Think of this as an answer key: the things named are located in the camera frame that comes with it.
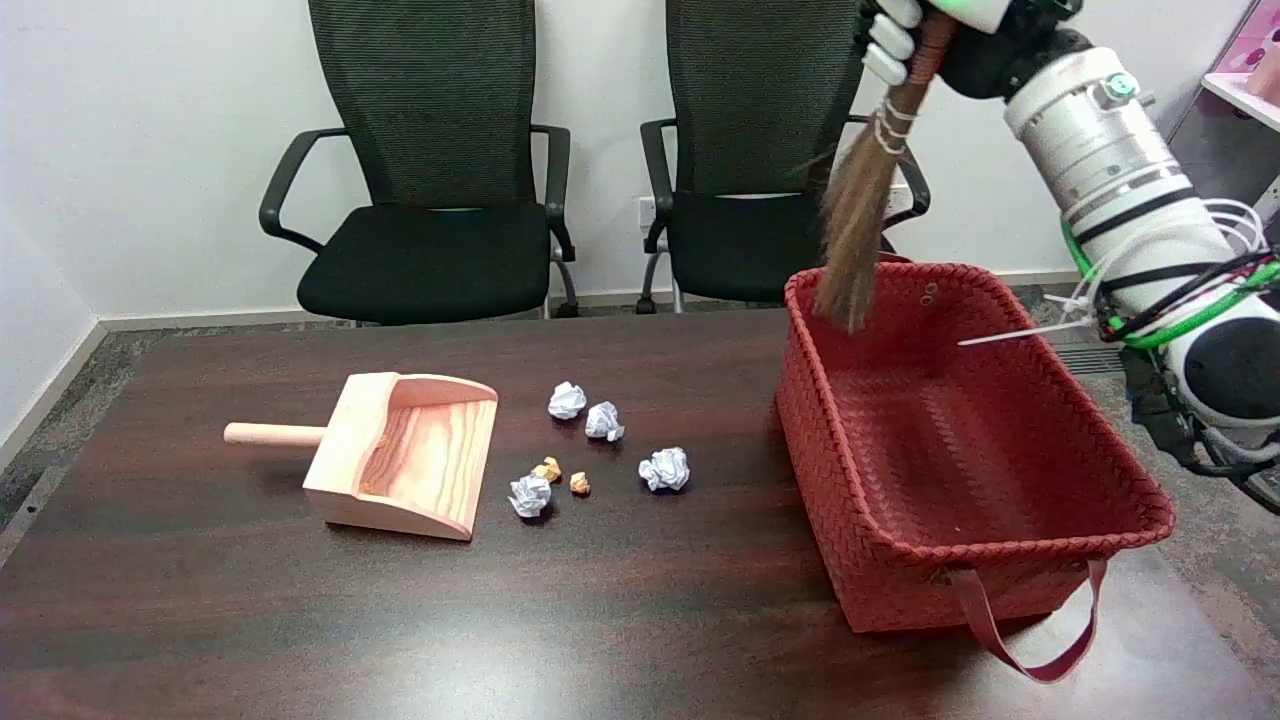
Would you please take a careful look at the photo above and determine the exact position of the pink cup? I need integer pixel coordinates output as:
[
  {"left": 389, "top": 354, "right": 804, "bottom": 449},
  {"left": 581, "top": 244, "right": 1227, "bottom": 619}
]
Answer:
[{"left": 1246, "top": 42, "right": 1280, "bottom": 101}]

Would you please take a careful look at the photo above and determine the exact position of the pink owl print board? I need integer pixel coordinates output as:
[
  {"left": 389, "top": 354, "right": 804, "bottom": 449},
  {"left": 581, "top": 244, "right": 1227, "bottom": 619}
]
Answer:
[{"left": 1165, "top": 0, "right": 1280, "bottom": 231}]

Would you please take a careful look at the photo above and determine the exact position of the brown straw hand broom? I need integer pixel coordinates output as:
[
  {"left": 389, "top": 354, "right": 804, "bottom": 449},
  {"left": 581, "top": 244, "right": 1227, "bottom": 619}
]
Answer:
[{"left": 815, "top": 10, "right": 956, "bottom": 331}]

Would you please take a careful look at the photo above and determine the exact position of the metal floor vent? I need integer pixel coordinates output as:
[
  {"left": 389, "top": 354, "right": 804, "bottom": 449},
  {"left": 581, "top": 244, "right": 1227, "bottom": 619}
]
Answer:
[{"left": 1050, "top": 343, "right": 1126, "bottom": 376}]

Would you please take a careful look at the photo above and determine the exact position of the black mesh office chair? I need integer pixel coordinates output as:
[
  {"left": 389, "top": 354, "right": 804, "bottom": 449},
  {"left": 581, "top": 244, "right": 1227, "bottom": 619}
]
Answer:
[
  {"left": 259, "top": 0, "right": 581, "bottom": 326},
  {"left": 639, "top": 0, "right": 931, "bottom": 315}
]

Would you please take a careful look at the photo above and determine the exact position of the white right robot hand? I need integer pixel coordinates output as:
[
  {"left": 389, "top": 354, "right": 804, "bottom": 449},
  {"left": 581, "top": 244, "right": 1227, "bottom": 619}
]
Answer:
[{"left": 858, "top": 0, "right": 1093, "bottom": 101}]

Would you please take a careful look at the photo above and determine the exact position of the red woven basket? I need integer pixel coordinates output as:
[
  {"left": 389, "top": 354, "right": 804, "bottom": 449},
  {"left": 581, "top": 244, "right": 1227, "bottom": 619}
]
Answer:
[{"left": 775, "top": 255, "right": 1177, "bottom": 684}]

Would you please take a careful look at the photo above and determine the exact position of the wooden dustpan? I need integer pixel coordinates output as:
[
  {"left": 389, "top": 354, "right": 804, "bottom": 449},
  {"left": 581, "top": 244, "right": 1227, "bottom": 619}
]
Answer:
[{"left": 224, "top": 372, "right": 499, "bottom": 542}]

